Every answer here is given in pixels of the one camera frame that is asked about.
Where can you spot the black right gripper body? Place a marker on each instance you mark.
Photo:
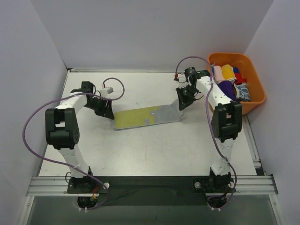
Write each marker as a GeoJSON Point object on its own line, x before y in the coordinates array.
{"type": "Point", "coordinates": [183, 95]}

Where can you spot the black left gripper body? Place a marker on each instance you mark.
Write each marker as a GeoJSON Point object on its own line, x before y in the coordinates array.
{"type": "Point", "coordinates": [103, 107]}

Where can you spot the yellow green towel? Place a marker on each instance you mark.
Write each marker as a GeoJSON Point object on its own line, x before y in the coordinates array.
{"type": "Point", "coordinates": [148, 116]}

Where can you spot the blue white patterned towel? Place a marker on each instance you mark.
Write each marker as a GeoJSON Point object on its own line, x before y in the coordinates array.
{"type": "Point", "coordinates": [242, 92]}

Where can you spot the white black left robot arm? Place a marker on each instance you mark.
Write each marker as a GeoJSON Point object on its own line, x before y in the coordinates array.
{"type": "Point", "coordinates": [62, 129]}

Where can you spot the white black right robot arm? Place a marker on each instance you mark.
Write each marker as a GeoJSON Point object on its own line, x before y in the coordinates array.
{"type": "Point", "coordinates": [224, 124]}

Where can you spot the pink rolled towel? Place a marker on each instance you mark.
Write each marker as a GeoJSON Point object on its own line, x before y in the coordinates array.
{"type": "Point", "coordinates": [218, 74]}

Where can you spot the purple rolled towel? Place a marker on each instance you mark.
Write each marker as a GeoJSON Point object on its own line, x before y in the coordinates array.
{"type": "Point", "coordinates": [227, 88]}

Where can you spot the yellow rolled towel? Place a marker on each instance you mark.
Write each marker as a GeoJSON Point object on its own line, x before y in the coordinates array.
{"type": "Point", "coordinates": [227, 72]}

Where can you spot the red rolled towel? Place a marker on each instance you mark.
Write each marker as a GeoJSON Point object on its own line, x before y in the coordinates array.
{"type": "Point", "coordinates": [239, 79]}

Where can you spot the orange plastic basket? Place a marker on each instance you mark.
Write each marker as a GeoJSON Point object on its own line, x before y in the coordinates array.
{"type": "Point", "coordinates": [248, 72]}

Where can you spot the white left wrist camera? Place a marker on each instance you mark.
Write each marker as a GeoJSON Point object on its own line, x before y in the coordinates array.
{"type": "Point", "coordinates": [104, 92]}

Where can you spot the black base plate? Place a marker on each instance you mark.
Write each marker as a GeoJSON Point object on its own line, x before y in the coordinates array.
{"type": "Point", "coordinates": [153, 191]}

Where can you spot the aluminium frame rail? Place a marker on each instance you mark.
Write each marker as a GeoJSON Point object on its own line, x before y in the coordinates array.
{"type": "Point", "coordinates": [246, 185]}

